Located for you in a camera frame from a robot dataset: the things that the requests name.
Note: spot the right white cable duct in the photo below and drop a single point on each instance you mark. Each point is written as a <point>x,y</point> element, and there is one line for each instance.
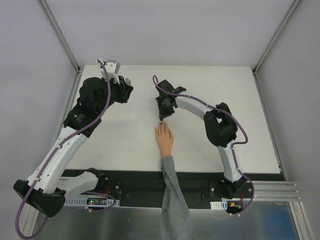
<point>219,205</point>

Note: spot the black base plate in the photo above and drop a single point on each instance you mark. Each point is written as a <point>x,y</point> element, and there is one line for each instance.
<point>145,189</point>

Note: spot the left white cable duct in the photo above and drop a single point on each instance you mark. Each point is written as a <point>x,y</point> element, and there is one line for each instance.
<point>83,201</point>

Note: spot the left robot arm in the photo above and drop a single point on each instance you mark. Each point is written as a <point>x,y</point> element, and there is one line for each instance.
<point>44,189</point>

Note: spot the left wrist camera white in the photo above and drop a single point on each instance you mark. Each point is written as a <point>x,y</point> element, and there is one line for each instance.
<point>112,68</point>

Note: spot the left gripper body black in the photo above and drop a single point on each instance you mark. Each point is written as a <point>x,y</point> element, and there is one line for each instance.
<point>125,89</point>

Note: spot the aluminium rail bar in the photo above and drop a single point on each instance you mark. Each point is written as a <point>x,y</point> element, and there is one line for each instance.
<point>276,191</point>

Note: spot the left aluminium frame post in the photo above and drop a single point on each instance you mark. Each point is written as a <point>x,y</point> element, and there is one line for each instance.
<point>45,7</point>

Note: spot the grey sleeve forearm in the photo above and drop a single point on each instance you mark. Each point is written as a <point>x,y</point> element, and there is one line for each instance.
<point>175,219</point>

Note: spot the mannequin hand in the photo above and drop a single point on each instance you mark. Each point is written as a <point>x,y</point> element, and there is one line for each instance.
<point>165,139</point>

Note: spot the white cable duct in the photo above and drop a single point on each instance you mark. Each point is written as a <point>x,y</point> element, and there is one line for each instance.
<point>219,205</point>
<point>83,201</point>

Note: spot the right aluminium frame post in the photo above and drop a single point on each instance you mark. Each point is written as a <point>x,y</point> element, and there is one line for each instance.
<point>277,34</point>

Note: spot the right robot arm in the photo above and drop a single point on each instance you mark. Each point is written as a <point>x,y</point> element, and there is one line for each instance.
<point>220,128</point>

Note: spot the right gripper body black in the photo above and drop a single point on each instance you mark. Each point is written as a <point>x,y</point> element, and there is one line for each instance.
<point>163,104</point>

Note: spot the aluminium frame post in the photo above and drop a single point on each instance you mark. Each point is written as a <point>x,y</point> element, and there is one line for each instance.
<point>45,7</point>
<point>277,34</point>

